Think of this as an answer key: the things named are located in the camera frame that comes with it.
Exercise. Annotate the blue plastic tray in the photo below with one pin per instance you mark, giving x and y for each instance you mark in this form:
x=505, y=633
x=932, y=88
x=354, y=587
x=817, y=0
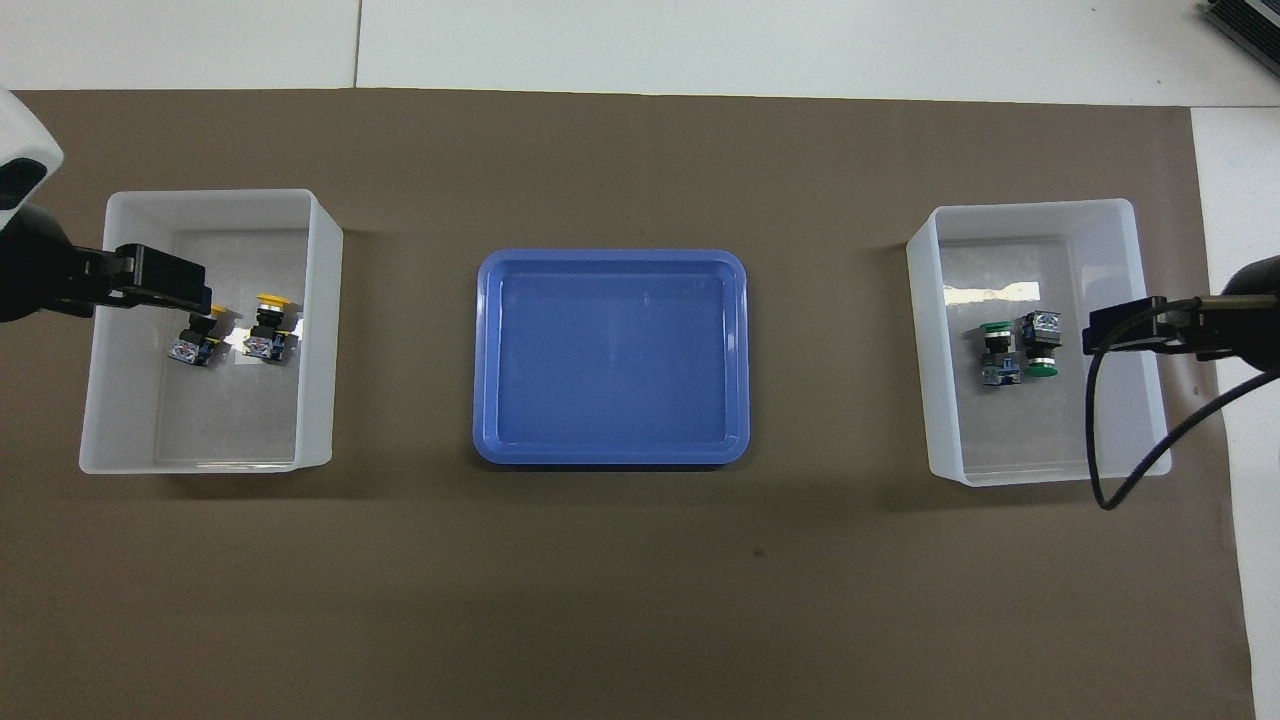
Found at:
x=610, y=360

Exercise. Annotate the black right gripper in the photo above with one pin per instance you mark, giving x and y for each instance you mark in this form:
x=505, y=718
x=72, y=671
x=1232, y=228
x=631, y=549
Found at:
x=1240, y=310

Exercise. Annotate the green push button switch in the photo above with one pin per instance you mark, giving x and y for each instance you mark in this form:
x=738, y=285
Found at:
x=998, y=355
x=1042, y=340

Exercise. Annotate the brown table mat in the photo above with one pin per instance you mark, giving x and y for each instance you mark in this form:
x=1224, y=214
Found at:
x=620, y=600

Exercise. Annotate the dark ribbed metal device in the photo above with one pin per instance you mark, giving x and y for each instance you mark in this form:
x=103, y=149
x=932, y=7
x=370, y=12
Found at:
x=1250, y=18

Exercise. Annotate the translucent white plastic box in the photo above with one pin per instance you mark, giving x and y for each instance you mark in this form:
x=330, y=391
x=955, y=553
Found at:
x=250, y=420
x=1020, y=430

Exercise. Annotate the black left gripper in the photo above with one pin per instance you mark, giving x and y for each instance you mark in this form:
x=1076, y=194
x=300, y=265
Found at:
x=40, y=275

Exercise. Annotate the yellow push button switch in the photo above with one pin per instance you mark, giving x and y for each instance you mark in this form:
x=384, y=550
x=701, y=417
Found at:
x=268, y=340
x=192, y=345

